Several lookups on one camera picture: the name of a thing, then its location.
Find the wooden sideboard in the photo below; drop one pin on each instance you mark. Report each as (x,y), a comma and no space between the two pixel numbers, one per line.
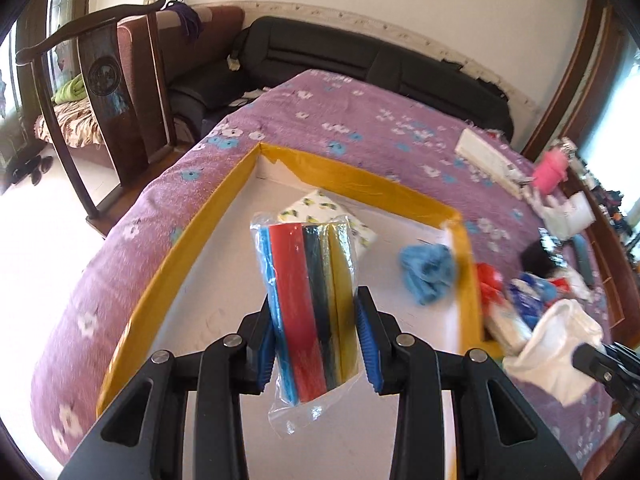
(610,270)

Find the green cloth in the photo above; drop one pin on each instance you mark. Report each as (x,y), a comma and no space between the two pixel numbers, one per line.
(70,90)

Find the brown wooden door frame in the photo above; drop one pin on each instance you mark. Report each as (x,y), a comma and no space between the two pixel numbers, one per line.
(565,85)

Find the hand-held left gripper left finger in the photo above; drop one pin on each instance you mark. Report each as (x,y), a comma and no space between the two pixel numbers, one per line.
(265,355)

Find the black sofa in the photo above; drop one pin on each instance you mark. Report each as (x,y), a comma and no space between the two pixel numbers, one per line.
(325,45)

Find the blue cloth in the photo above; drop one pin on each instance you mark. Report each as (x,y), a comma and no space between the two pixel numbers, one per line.
(427,272)

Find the pale printed tissue pack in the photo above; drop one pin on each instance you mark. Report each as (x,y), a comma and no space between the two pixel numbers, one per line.
(320,205)

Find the pink bottle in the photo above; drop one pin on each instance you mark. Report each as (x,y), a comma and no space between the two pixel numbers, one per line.
(549,172)

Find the white paper pad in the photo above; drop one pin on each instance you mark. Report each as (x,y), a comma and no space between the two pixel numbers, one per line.
(480,152)

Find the brown floral bedding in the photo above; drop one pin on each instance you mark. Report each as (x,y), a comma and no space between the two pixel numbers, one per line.
(70,125)

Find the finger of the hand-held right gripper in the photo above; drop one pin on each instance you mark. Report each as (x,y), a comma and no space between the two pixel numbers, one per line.
(610,375)

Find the black box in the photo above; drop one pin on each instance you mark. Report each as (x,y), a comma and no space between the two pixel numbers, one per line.
(537,260)

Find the purple cloth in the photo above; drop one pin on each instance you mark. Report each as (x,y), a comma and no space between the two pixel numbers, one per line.
(189,20)

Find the dark wooden chair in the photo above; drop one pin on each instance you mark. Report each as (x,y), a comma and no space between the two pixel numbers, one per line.
(102,75)

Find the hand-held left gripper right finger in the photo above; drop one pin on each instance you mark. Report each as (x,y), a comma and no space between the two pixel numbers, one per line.
(367,355)

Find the yellow cardboard box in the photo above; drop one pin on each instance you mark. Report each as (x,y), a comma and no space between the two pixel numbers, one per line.
(200,240)

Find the blue white packet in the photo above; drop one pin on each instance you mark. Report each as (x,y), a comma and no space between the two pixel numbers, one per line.
(530,295)

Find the multicolour sponge pack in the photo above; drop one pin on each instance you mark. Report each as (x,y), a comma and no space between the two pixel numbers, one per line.
(300,310)

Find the white container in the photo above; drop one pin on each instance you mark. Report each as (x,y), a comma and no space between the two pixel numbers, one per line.
(570,217)

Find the white plastic bag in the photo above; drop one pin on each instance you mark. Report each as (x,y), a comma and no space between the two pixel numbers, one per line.
(550,350)

